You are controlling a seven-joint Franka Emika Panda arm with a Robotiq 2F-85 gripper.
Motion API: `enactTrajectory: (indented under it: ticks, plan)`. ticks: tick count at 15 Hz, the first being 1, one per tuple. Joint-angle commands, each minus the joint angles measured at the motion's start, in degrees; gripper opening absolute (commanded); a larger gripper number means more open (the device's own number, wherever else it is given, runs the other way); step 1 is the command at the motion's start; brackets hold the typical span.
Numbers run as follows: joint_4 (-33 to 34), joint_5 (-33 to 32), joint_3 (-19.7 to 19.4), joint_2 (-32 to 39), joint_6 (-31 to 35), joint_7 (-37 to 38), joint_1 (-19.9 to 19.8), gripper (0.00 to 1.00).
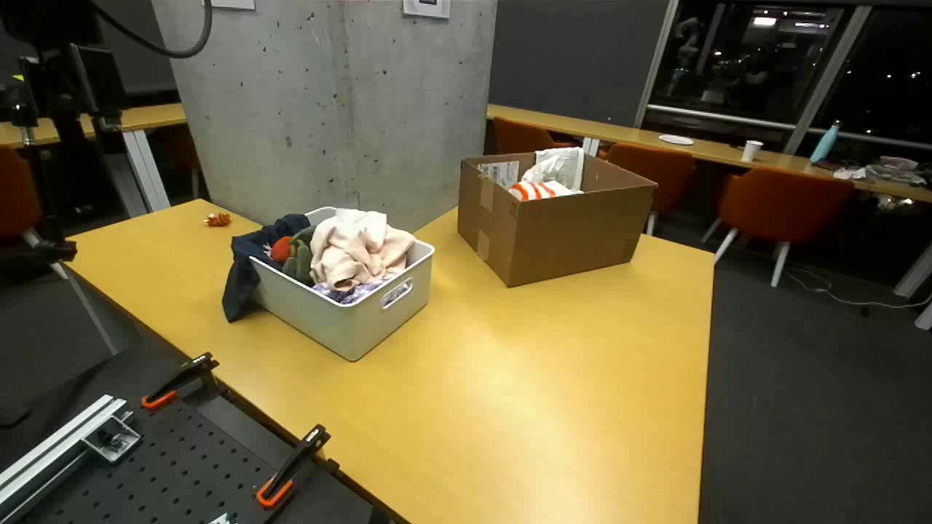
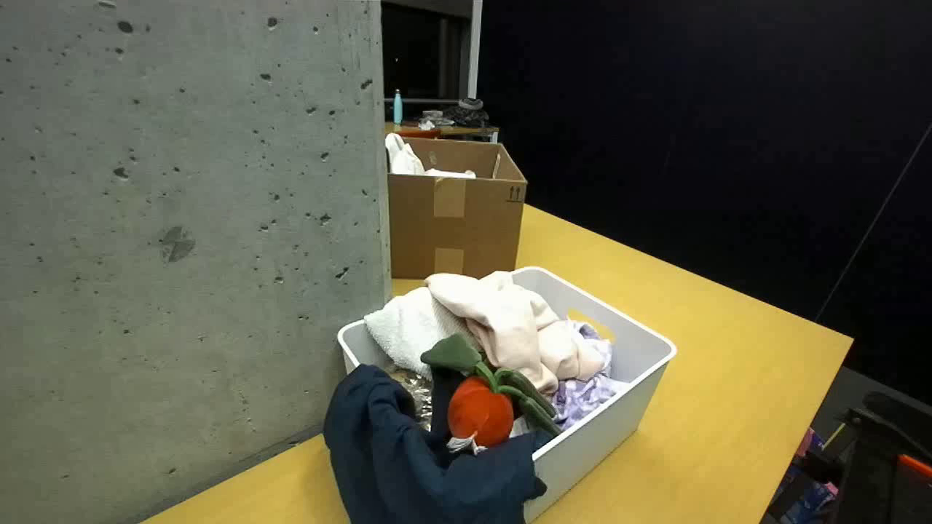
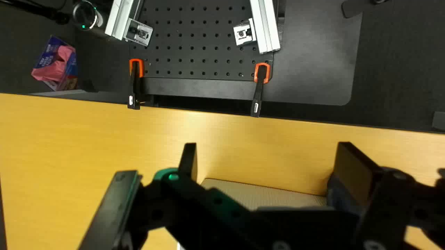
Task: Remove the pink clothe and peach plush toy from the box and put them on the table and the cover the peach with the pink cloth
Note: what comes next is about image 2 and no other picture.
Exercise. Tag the long wooden counter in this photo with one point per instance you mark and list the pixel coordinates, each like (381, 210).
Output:
(456, 133)

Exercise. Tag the black equipment with orange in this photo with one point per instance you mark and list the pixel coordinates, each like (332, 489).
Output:
(864, 467)

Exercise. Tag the white bag in box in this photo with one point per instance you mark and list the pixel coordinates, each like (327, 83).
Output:
(402, 159)

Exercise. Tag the white towel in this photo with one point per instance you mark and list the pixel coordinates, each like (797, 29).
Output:
(408, 329)

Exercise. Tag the white plastic bin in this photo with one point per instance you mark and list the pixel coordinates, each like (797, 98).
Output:
(621, 373)

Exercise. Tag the light blue bottle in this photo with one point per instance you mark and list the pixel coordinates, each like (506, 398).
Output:
(398, 106)

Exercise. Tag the orange plush toy green leaves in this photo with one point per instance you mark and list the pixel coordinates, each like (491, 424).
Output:
(478, 412)

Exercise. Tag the dark blue cloth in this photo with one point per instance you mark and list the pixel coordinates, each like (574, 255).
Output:
(398, 467)

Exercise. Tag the pink cloth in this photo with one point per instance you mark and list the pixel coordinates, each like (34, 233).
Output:
(506, 323)

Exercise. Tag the brown cardboard box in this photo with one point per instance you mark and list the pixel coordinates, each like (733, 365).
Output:
(456, 221)

